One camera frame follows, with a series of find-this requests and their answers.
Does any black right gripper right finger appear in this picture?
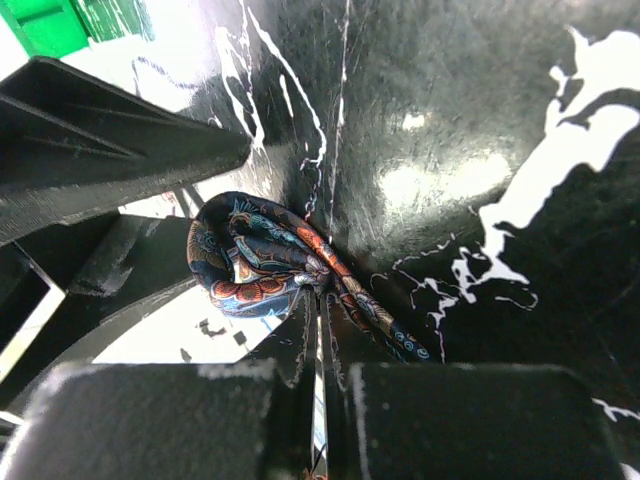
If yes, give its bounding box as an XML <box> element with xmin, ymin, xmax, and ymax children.
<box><xmin>328</xmin><ymin>363</ymin><xmax>624</xmax><ymax>479</ymax></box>

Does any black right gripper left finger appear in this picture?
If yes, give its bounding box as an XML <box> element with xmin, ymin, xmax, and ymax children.
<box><xmin>1</xmin><ymin>359</ymin><xmax>312</xmax><ymax>479</ymax></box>

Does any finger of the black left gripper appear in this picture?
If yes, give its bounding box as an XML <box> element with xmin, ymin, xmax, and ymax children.
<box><xmin>1</xmin><ymin>56</ymin><xmax>250</xmax><ymax>244</ymax></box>

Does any navy floral tie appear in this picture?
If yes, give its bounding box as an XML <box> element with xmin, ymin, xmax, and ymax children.
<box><xmin>186</xmin><ymin>191</ymin><xmax>430</xmax><ymax>361</ymax></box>

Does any green plastic tie bin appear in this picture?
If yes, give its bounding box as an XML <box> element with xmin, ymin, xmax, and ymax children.
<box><xmin>1</xmin><ymin>0</ymin><xmax>155</xmax><ymax>58</ymax></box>

